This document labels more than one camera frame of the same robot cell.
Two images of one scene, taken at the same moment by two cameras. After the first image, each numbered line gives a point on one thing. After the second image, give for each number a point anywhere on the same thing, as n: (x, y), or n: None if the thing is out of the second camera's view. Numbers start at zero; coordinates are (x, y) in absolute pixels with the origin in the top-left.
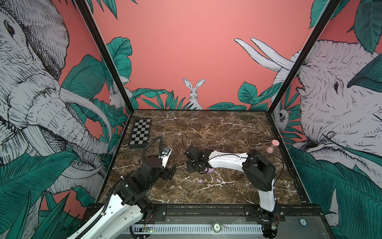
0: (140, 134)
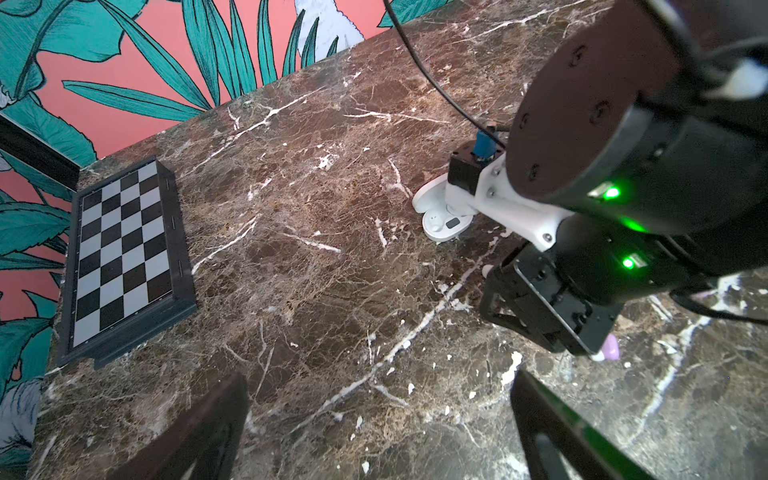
0: (129, 267)
